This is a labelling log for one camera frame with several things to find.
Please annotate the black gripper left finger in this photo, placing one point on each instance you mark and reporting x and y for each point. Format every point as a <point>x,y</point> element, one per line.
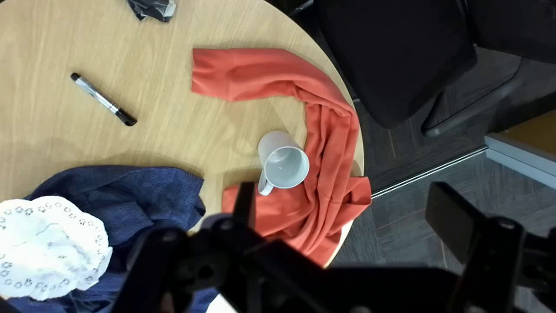
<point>243,210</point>

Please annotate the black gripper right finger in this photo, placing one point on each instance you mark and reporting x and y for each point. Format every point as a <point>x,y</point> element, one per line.
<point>454,219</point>

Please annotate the black and silver marker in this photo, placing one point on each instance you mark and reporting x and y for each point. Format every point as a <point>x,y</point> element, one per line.
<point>115,110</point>

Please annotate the white ceramic mug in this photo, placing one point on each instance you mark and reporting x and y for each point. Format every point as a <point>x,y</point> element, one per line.
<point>283,162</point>

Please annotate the orange cloth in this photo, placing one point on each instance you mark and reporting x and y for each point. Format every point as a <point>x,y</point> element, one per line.
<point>309,217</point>

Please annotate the dark blue cloth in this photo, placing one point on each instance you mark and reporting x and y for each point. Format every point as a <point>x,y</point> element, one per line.
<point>130,202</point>

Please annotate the black office chair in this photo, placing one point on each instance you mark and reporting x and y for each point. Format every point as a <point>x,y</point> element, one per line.
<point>400,54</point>

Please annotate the white lace doily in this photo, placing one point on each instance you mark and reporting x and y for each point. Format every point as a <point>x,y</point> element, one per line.
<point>49,247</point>

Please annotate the round wooden table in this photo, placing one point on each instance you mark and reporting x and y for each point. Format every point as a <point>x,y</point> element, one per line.
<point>47,123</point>

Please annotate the small black crumpled object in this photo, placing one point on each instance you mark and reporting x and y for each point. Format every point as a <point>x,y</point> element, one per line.
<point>157,9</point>

